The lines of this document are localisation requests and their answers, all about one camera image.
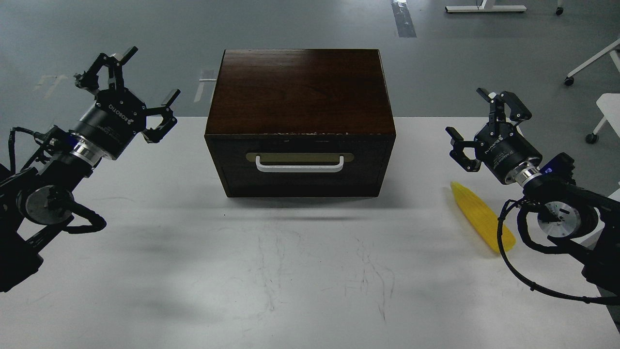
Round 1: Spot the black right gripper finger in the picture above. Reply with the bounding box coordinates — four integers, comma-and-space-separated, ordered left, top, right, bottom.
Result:
476, 88, 533, 129
445, 127, 483, 172

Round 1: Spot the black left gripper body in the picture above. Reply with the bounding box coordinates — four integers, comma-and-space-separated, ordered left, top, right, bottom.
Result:
74, 88, 146, 160

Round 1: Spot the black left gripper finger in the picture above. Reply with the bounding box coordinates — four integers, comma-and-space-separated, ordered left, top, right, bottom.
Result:
75, 47, 138, 96
141, 89, 181, 143

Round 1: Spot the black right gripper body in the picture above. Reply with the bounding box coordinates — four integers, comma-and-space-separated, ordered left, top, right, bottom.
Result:
474, 122, 542, 185

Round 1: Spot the yellow corn cob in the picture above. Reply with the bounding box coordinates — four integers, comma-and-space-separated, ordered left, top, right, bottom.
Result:
450, 181, 500, 254

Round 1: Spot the wooden drawer with white handle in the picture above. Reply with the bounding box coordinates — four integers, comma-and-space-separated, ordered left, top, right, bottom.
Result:
210, 140, 393, 197

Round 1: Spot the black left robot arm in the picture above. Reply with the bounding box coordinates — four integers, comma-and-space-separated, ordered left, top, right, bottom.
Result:
0, 47, 180, 292

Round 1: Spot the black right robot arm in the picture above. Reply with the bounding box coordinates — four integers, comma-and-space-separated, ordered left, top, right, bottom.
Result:
446, 88, 620, 305

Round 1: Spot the dark wooden drawer cabinet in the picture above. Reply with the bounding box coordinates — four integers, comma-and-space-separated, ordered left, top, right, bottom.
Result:
204, 49, 396, 182

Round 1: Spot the white chair with caster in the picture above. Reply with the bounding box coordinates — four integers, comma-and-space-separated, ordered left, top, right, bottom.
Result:
585, 93, 620, 144

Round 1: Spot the white rolling chair leg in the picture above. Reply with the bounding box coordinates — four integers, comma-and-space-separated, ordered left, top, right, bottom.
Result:
564, 38, 620, 86

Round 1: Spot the grey floor tape strip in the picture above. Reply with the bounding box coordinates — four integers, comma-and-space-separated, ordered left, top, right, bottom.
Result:
390, 0, 417, 38

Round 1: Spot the white table frame base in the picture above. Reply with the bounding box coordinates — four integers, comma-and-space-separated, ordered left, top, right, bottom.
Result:
445, 0, 527, 14

